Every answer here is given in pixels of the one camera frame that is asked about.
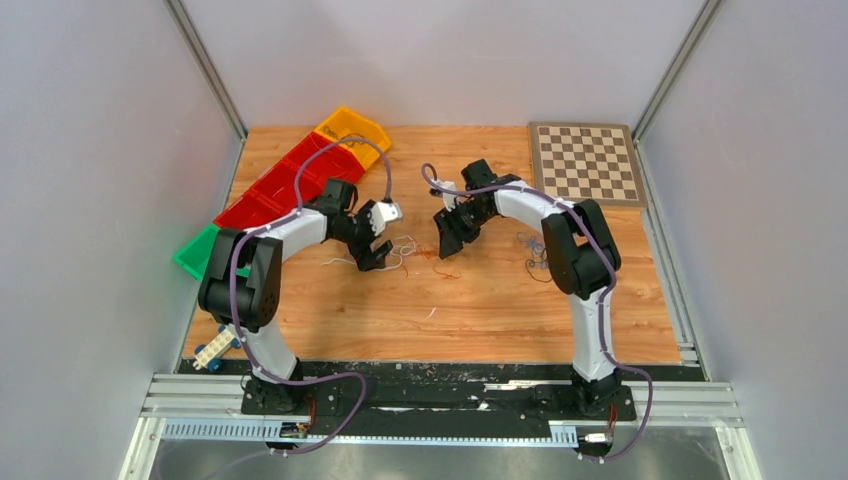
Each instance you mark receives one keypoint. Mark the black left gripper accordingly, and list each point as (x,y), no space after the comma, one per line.
(364,255)

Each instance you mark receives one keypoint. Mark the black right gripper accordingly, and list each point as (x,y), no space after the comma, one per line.
(453,237)

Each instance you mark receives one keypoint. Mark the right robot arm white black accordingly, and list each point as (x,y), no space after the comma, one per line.
(581,254)

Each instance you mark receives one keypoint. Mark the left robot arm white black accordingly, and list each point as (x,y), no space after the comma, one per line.
(241,287)

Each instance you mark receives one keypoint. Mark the red plastic bin far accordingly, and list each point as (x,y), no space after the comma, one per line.
(337,162)

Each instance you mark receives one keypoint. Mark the red plastic bin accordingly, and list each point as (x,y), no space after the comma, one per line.
(253,209)
(280,180)
(337,162)

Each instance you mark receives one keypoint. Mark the red plastic bin middle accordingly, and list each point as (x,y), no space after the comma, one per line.
(280,180)

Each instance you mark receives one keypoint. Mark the red plastic bin near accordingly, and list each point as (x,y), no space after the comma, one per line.
(253,209)

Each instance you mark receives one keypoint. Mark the yellow plastic bin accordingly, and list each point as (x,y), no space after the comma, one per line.
(346,123)

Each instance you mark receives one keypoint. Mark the wooden chessboard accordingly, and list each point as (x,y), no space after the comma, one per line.
(577,161)

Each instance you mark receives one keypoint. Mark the green plastic bin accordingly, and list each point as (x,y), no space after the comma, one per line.
(194,256)

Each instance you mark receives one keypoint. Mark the small white blue toy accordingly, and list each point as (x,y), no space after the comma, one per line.
(208,356)

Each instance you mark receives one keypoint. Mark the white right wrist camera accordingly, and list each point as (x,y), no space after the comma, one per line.
(445,190)

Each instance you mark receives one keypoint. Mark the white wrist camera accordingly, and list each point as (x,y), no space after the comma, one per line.
(445,190)
(382,214)

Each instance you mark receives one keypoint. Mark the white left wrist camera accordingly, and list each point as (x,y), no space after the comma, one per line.
(382,214)

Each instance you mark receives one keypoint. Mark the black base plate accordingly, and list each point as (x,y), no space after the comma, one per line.
(332,403)

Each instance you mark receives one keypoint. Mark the white slotted cable duct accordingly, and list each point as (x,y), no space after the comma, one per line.
(194,429)

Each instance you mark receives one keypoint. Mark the aluminium frame rail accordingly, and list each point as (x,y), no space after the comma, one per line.
(665,403)

